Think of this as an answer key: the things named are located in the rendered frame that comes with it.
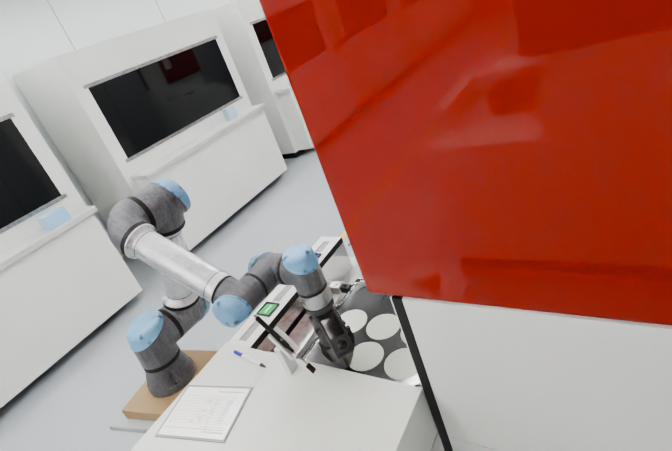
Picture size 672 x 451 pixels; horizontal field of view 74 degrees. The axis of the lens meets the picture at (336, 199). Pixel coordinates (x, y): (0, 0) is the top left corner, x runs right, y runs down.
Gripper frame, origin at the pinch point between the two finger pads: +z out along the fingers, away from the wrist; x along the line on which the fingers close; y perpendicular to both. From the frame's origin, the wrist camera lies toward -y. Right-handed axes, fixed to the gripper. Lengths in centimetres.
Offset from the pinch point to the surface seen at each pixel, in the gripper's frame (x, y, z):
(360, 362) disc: -3.4, -0.4, 1.2
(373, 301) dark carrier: -17.1, 18.8, 1.3
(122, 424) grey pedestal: 66, 36, 9
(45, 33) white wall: 90, 434, -135
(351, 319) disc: -8.3, 16.4, 1.3
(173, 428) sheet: 44.0, 5.3, -5.5
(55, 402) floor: 164, 202, 92
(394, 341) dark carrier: -14.0, -0.1, 1.2
